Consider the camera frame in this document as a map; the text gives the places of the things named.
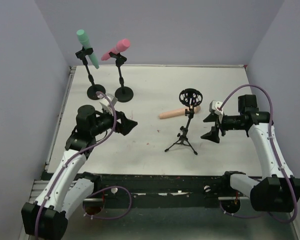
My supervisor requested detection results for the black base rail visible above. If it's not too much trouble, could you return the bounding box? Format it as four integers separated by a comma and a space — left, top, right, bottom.
74, 172, 244, 209

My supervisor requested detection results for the black tripod shock-mount stand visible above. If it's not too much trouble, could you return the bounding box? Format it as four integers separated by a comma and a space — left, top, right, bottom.
164, 87, 204, 156

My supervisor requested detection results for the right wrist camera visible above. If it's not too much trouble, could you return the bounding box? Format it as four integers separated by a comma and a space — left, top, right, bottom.
209, 100, 224, 123

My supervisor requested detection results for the aluminium frame extrusion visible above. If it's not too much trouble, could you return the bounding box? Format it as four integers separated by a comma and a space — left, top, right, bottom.
17, 65, 77, 240

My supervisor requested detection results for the black round-base mic stand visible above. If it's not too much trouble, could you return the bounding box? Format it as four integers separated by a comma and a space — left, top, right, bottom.
109, 52, 134, 103
75, 47, 106, 100

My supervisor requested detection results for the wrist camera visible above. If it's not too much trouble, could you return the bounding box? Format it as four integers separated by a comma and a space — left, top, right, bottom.
96, 91, 118, 115
209, 100, 224, 123

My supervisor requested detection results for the beige toy microphone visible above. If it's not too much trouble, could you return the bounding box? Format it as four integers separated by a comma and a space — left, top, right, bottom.
158, 107, 189, 120

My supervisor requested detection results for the green toy microphone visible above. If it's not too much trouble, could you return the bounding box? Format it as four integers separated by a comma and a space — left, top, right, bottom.
76, 29, 100, 69

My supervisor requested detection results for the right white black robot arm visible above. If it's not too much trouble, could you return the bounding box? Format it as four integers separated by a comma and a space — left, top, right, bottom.
201, 94, 300, 213

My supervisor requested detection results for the pink toy microphone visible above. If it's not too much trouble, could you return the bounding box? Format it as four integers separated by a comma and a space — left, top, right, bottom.
101, 38, 131, 61

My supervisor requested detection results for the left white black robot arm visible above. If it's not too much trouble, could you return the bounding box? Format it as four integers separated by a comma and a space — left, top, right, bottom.
21, 105, 138, 240

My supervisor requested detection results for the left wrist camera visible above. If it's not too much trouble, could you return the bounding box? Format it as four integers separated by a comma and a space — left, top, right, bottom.
96, 91, 118, 115

